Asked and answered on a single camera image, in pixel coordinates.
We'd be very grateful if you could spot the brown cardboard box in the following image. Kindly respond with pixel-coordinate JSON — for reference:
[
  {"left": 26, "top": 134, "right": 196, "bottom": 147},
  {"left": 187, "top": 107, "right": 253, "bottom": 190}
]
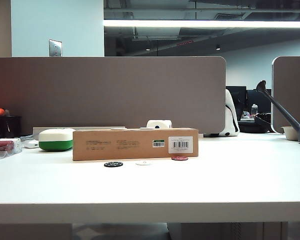
[{"left": 72, "top": 128, "right": 200, "bottom": 162}]

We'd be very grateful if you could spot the small white earbuds case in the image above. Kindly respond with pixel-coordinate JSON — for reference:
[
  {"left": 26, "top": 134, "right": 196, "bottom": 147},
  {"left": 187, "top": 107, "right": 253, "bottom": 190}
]
[{"left": 24, "top": 139, "right": 40, "bottom": 149}]

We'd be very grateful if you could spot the silver wall switch plate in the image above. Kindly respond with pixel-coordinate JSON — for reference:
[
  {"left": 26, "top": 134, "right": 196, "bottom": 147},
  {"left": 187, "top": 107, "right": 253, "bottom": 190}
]
[{"left": 48, "top": 39, "right": 63, "bottom": 57}]

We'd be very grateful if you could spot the black computer monitor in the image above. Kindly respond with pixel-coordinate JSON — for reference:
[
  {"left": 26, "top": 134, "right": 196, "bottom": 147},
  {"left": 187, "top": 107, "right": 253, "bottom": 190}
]
[
  {"left": 226, "top": 85, "right": 248, "bottom": 121},
  {"left": 246, "top": 89, "right": 273, "bottom": 115}
]

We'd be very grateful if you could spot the white chip stack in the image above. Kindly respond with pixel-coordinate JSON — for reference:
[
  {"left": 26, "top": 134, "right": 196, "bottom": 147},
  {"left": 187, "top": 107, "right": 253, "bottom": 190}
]
[{"left": 0, "top": 137, "right": 23, "bottom": 152}]

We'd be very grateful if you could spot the red chip stack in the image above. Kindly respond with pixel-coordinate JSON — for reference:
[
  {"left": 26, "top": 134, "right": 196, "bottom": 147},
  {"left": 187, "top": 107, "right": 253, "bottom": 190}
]
[{"left": 0, "top": 140, "right": 15, "bottom": 151}]

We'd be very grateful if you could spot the small white paper bowl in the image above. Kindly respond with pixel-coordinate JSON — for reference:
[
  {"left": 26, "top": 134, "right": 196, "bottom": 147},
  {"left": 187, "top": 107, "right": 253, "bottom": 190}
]
[{"left": 281, "top": 125, "right": 300, "bottom": 141}]

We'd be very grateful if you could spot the dark grey watering can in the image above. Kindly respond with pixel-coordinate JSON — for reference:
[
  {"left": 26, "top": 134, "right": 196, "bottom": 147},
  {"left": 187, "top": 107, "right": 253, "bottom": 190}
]
[{"left": 256, "top": 80, "right": 300, "bottom": 146}]

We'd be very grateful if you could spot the wide grey desk partition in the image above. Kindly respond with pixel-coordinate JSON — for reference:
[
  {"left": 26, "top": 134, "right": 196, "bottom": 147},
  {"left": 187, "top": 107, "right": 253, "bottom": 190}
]
[{"left": 0, "top": 56, "right": 227, "bottom": 136}]

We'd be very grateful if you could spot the grey partition with white edge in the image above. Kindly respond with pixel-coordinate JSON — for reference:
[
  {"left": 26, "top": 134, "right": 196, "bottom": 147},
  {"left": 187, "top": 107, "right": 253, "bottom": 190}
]
[{"left": 271, "top": 55, "right": 300, "bottom": 134}]

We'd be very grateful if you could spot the clear plastic chip tray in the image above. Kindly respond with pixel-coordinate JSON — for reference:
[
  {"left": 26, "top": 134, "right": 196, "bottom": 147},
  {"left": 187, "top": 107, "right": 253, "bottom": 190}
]
[{"left": 0, "top": 139, "right": 23, "bottom": 163}]

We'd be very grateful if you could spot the white and green oval case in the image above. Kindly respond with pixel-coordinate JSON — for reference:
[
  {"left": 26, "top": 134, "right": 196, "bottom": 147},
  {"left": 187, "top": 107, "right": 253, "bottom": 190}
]
[{"left": 38, "top": 128, "right": 76, "bottom": 152}]

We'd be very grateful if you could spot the long ceiling light strip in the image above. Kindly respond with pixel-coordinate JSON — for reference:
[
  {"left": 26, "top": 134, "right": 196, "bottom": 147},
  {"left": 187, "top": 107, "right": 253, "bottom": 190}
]
[{"left": 103, "top": 19, "right": 300, "bottom": 29}]

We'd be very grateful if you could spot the black pen holder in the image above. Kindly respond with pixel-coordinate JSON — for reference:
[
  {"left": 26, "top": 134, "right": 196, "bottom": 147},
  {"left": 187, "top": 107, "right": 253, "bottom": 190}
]
[{"left": 0, "top": 115, "right": 23, "bottom": 139}]

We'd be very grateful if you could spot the black bag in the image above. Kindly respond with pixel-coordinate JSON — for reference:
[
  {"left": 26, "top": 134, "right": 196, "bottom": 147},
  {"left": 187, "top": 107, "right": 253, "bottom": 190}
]
[{"left": 238, "top": 112, "right": 273, "bottom": 134}]

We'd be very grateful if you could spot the white and black plush toy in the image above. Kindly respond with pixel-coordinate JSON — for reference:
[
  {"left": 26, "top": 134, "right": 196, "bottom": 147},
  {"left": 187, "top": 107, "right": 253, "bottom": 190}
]
[{"left": 224, "top": 88, "right": 241, "bottom": 137}]

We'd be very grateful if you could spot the black poker chip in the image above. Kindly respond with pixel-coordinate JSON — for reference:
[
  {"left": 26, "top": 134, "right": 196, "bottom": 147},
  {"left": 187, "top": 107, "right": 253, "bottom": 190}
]
[{"left": 103, "top": 161, "right": 124, "bottom": 168}]

